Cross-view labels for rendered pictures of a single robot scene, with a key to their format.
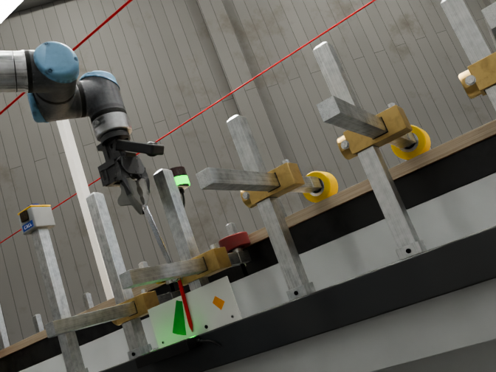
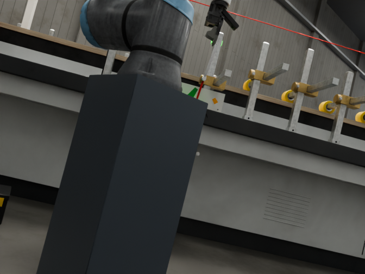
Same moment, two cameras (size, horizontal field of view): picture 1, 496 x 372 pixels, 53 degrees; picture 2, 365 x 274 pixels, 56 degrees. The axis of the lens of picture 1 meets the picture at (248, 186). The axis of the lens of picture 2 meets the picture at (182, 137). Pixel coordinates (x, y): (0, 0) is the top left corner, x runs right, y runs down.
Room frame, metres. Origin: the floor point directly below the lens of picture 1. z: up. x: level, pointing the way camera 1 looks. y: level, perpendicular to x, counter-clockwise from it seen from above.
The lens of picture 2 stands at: (-0.19, 1.25, 0.44)
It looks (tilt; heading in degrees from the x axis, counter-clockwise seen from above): 3 degrees up; 325
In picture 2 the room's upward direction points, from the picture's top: 14 degrees clockwise
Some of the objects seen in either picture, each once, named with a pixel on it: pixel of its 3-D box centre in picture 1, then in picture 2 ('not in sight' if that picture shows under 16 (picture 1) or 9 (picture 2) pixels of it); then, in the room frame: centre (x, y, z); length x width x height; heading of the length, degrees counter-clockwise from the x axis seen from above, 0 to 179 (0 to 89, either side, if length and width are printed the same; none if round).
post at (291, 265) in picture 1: (271, 212); (255, 85); (1.09, -0.03, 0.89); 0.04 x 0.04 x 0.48; 61
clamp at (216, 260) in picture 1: (201, 266); (212, 82); (1.20, 0.17, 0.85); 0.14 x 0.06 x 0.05; 61
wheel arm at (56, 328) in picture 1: (124, 311); not in sight; (1.27, 0.40, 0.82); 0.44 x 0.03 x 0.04; 151
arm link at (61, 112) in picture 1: (55, 100); not in sight; (1.09, 0.36, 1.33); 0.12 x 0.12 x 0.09; 29
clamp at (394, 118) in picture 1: (373, 133); (304, 89); (0.96, -0.27, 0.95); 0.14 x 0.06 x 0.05; 61
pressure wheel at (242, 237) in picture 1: (239, 255); not in sight; (1.32, 0.09, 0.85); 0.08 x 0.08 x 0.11
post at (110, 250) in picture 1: (117, 275); not in sight; (1.33, 0.41, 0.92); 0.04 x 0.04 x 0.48; 61
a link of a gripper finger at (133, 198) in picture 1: (127, 198); (212, 35); (1.15, 0.28, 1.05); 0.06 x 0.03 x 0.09; 62
